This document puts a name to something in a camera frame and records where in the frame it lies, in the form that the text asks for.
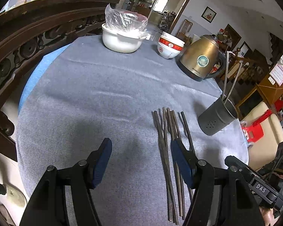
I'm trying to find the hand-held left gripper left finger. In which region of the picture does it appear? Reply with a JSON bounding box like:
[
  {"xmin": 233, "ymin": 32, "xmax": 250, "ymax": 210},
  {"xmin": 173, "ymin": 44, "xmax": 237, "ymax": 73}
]
[{"xmin": 19, "ymin": 138, "xmax": 113, "ymax": 226}]

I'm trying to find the carved dark wooden chair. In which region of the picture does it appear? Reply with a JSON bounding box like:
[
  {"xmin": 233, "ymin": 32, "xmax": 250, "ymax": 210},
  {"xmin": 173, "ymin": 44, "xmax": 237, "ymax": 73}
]
[{"xmin": 0, "ymin": 0, "xmax": 121, "ymax": 163}]

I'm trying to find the slatted wooden chair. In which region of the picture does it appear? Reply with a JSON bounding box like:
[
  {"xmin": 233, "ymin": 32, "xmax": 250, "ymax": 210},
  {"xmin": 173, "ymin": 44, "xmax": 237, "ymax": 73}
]
[{"xmin": 179, "ymin": 19, "xmax": 194, "ymax": 41}]

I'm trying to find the wall calendar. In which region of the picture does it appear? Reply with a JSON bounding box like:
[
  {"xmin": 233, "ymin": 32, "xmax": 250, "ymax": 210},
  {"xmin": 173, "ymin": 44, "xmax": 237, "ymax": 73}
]
[{"xmin": 269, "ymin": 52, "xmax": 283, "ymax": 86}]

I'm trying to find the orange wooden cabinet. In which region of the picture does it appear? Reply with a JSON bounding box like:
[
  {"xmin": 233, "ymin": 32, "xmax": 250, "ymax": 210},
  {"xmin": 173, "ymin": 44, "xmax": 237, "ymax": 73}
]
[{"xmin": 257, "ymin": 71, "xmax": 283, "ymax": 110}]

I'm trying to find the slim grey chopstick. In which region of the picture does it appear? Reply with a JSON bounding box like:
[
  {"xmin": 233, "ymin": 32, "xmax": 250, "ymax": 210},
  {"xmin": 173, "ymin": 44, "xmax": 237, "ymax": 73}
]
[
  {"xmin": 223, "ymin": 51, "xmax": 230, "ymax": 103},
  {"xmin": 226, "ymin": 61, "xmax": 244, "ymax": 104}
]

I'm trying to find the white ceramic pot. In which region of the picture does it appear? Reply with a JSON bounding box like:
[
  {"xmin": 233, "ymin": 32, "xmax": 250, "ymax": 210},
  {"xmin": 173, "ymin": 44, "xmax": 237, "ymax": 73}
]
[{"xmin": 101, "ymin": 23, "xmax": 150, "ymax": 53}]

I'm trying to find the pale round object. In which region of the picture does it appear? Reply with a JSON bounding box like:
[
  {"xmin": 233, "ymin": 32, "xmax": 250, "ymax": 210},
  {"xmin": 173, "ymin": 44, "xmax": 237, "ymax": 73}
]
[{"xmin": 4, "ymin": 188, "xmax": 27, "ymax": 213}]

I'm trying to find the grey perforated chopstick holder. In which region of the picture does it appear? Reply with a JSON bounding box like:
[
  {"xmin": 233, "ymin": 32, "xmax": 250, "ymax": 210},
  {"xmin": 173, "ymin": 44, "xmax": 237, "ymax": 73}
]
[{"xmin": 198, "ymin": 94, "xmax": 239, "ymax": 136}]

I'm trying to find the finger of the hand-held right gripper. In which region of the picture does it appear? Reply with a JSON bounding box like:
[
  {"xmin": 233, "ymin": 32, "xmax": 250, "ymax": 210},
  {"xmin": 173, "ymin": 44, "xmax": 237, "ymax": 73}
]
[{"xmin": 225, "ymin": 155, "xmax": 255, "ymax": 182}]

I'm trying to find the gold electric kettle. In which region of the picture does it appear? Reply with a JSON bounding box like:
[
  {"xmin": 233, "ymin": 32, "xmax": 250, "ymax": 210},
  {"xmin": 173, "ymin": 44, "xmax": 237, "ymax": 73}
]
[{"xmin": 179, "ymin": 34, "xmax": 227, "ymax": 79}]

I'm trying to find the framed flower picture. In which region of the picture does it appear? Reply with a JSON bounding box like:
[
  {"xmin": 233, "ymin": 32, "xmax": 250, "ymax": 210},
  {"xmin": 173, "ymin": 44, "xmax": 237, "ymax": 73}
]
[{"xmin": 201, "ymin": 6, "xmax": 217, "ymax": 21}]

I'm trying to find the grey tablecloth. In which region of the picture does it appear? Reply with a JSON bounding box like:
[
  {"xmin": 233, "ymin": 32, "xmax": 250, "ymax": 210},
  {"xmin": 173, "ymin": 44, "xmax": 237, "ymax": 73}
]
[{"xmin": 15, "ymin": 35, "xmax": 249, "ymax": 226}]

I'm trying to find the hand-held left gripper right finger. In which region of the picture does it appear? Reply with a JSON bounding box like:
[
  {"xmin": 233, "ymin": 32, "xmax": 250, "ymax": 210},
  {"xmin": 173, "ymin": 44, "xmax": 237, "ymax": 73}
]
[{"xmin": 170, "ymin": 138, "xmax": 266, "ymax": 226}]

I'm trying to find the bunch of dark chopsticks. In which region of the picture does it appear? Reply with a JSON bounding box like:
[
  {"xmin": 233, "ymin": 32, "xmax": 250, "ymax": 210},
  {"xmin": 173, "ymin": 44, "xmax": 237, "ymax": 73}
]
[{"xmin": 152, "ymin": 107, "xmax": 196, "ymax": 225}]

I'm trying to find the wooden stair railing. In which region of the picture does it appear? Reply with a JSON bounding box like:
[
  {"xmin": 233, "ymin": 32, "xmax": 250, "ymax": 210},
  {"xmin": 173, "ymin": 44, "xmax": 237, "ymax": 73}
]
[{"xmin": 226, "ymin": 47, "xmax": 274, "ymax": 95}]

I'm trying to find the blue cloth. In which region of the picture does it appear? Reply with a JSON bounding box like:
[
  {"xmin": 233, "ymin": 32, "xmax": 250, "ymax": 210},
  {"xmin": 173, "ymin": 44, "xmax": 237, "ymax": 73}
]
[{"xmin": 18, "ymin": 44, "xmax": 250, "ymax": 151}]

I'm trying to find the clear plastic bag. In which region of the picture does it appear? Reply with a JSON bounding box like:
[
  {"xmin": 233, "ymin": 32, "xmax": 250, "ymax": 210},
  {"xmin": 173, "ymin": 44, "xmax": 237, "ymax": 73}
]
[{"xmin": 105, "ymin": 4, "xmax": 148, "ymax": 38}]

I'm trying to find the black kettle base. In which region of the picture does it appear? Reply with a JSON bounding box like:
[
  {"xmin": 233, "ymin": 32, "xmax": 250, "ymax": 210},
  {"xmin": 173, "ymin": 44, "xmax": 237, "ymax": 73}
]
[{"xmin": 176, "ymin": 61, "xmax": 218, "ymax": 82}]

